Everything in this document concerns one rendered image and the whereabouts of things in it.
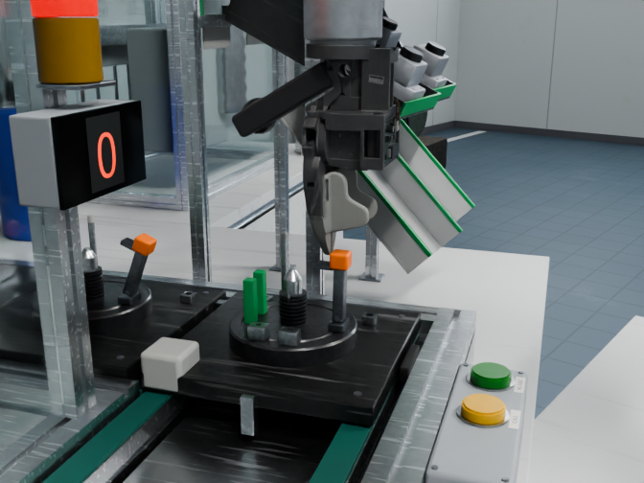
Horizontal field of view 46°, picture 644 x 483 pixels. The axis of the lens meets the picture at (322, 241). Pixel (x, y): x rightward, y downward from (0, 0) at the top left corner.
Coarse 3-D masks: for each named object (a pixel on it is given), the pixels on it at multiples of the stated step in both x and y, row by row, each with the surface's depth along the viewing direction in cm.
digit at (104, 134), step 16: (112, 112) 62; (96, 128) 60; (112, 128) 62; (96, 144) 60; (112, 144) 62; (96, 160) 60; (112, 160) 63; (96, 176) 61; (112, 176) 63; (96, 192) 61
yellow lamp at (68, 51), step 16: (48, 32) 57; (64, 32) 57; (80, 32) 58; (96, 32) 59; (48, 48) 58; (64, 48) 58; (80, 48) 58; (96, 48) 59; (48, 64) 58; (64, 64) 58; (80, 64) 58; (96, 64) 60; (48, 80) 59; (64, 80) 58; (80, 80) 59; (96, 80) 60
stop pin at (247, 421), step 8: (248, 400) 71; (256, 400) 72; (248, 408) 71; (256, 408) 72; (248, 416) 72; (256, 416) 72; (248, 424) 72; (256, 424) 72; (248, 432) 72; (256, 432) 73
